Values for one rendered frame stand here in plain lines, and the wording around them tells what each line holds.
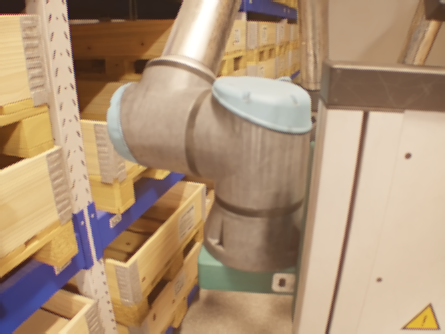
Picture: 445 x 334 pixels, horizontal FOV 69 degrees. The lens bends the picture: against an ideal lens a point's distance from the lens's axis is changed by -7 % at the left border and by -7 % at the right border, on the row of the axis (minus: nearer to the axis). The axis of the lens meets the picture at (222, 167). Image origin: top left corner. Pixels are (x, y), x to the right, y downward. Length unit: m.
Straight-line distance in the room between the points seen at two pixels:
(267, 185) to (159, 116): 0.20
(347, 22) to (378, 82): 6.44
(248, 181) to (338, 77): 0.21
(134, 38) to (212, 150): 1.67
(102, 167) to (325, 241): 0.96
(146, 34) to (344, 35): 5.12
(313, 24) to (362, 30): 5.82
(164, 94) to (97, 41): 1.73
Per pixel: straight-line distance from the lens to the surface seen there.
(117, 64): 2.21
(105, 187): 1.29
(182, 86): 0.58
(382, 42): 6.83
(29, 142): 0.95
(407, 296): 0.51
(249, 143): 0.48
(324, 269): 0.45
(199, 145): 0.51
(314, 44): 1.02
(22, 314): 1.16
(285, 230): 0.55
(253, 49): 2.92
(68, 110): 1.13
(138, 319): 1.62
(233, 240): 0.54
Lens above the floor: 1.81
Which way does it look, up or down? 22 degrees down
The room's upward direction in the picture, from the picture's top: straight up
